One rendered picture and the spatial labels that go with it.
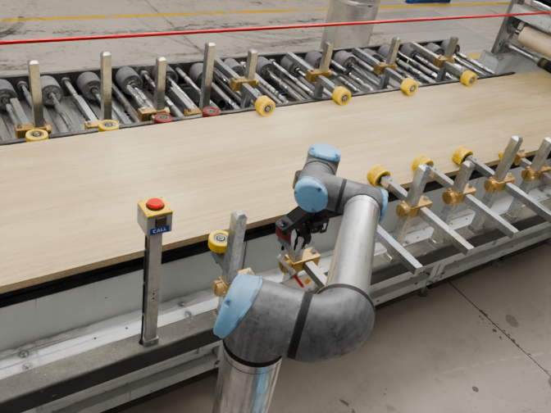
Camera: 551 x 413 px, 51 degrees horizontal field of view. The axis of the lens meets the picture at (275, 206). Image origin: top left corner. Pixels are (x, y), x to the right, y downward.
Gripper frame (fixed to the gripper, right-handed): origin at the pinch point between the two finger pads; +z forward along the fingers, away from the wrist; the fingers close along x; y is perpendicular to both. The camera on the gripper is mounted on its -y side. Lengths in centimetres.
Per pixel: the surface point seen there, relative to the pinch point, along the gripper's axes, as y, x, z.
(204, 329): -25.6, 4.9, 28.7
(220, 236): -13.5, 22.5, 7.5
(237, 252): -17.0, 6.1, -0.1
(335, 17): 274, 325, 55
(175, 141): -3, 84, 8
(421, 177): 56, 6, -12
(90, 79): -15, 155, 13
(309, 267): 10.5, 2.8, 12.6
